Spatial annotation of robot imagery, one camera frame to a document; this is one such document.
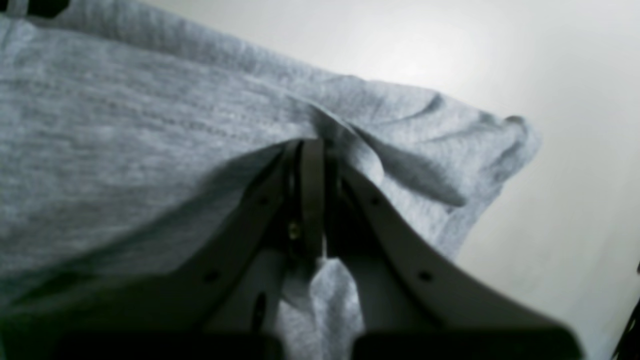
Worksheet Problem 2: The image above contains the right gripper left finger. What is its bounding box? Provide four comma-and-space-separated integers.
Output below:
0, 139, 325, 360

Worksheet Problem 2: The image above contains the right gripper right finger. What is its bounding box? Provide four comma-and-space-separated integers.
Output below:
325, 150, 583, 360

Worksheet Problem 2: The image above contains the grey T-shirt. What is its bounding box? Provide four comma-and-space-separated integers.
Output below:
0, 0, 541, 360

